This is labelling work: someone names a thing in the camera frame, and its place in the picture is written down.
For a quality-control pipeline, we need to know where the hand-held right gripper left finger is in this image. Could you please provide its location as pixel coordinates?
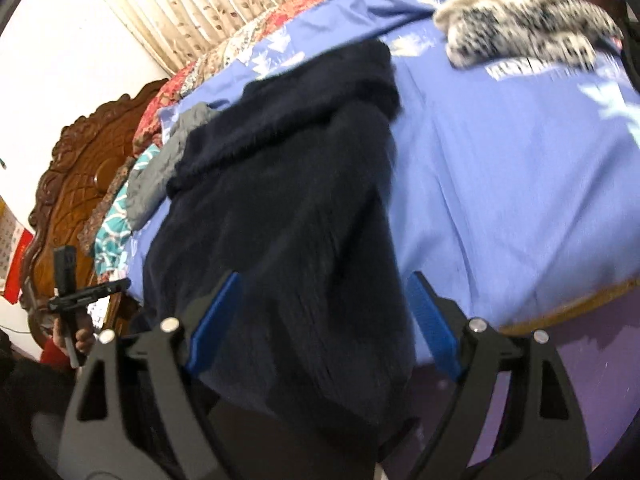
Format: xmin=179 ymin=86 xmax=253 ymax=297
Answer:
xmin=59 ymin=270 xmax=243 ymax=480

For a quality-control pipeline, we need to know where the teal patterned cloth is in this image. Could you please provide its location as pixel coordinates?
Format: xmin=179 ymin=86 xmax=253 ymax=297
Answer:
xmin=94 ymin=145 xmax=166 ymax=277

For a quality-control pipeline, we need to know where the red wall calendar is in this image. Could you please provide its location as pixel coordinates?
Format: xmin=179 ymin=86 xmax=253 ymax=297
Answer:
xmin=0 ymin=195 xmax=36 ymax=306

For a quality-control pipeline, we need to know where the person's left forearm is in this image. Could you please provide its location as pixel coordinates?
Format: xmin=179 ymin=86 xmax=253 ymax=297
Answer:
xmin=39 ymin=336 xmax=77 ymax=373

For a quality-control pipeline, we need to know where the navy fuzzy garment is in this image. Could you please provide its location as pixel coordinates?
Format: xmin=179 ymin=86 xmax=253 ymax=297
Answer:
xmin=142 ymin=39 xmax=418 ymax=441

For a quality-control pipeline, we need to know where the carved wooden headboard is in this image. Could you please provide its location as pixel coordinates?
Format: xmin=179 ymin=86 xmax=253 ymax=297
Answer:
xmin=20 ymin=79 xmax=171 ymax=356

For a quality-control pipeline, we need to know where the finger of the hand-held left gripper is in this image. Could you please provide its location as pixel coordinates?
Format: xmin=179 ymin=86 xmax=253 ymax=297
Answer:
xmin=94 ymin=279 xmax=132 ymax=303

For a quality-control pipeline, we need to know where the purple cloth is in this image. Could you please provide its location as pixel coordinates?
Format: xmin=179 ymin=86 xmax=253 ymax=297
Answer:
xmin=410 ymin=280 xmax=640 ymax=480

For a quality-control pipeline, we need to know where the red floral patchwork quilt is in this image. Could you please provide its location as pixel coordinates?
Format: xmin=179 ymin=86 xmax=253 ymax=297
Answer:
xmin=82 ymin=0 xmax=341 ymax=256

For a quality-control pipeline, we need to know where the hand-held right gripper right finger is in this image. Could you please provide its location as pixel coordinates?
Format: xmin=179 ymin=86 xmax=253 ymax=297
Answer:
xmin=406 ymin=271 xmax=593 ymax=480

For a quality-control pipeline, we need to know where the grey folded cloth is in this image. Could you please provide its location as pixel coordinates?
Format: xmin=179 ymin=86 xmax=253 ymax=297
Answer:
xmin=125 ymin=102 xmax=221 ymax=228

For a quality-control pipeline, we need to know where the grey white spotted fuzzy garment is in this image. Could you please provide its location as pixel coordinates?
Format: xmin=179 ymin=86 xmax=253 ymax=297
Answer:
xmin=432 ymin=0 xmax=626 ymax=68

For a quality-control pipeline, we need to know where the person's left hand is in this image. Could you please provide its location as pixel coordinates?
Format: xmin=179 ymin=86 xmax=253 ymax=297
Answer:
xmin=54 ymin=316 xmax=97 ymax=361

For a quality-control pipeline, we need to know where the blue printed bed sheet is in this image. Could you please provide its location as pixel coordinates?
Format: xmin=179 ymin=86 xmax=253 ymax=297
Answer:
xmin=125 ymin=0 xmax=640 ymax=356

